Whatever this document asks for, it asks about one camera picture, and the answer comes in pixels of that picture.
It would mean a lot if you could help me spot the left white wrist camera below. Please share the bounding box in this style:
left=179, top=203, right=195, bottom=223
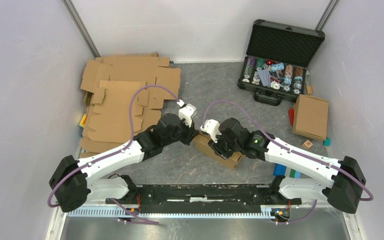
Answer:
left=178, top=103, right=197, bottom=128

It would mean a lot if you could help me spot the wooden letter block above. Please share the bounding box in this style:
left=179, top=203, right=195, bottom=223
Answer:
left=301, top=140, right=314, bottom=150

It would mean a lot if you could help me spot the folded cardboard box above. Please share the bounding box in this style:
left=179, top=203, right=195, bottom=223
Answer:
left=292, top=94, right=329, bottom=141

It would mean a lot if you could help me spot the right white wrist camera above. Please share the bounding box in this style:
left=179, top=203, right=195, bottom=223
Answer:
left=200, top=119, right=222, bottom=143

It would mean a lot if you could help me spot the small brown wooden block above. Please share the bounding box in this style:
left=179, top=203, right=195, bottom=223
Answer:
left=306, top=85, right=313, bottom=96

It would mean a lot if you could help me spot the blue block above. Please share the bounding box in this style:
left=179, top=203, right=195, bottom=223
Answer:
left=273, top=163, right=301, bottom=179

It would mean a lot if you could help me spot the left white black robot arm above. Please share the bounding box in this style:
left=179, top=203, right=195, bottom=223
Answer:
left=47, top=113, right=198, bottom=213

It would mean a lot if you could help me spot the stack of flat cardboard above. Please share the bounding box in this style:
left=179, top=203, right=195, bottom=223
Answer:
left=80, top=52, right=181, bottom=158

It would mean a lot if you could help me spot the black poker chip case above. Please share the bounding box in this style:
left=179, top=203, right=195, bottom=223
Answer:
left=237, top=19, right=326, bottom=106

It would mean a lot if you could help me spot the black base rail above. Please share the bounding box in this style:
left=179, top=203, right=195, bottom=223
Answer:
left=118, top=184, right=302, bottom=214

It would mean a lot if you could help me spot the red object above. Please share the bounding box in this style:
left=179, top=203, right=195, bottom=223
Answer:
left=288, top=108, right=295, bottom=126

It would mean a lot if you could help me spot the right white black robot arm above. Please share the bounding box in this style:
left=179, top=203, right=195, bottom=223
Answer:
left=200, top=117, right=366, bottom=214

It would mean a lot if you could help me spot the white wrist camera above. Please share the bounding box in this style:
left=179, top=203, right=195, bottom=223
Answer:
left=200, top=119, right=222, bottom=143
left=178, top=103, right=197, bottom=128

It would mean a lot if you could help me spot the orange yellow block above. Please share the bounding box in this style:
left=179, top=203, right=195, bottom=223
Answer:
left=78, top=113, right=87, bottom=128

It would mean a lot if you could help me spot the teal cube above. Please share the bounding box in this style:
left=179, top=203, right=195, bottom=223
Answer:
left=323, top=137, right=331, bottom=147

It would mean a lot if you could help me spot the cardboard box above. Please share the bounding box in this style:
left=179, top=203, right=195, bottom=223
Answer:
left=193, top=133, right=243, bottom=170
left=292, top=94, right=329, bottom=141

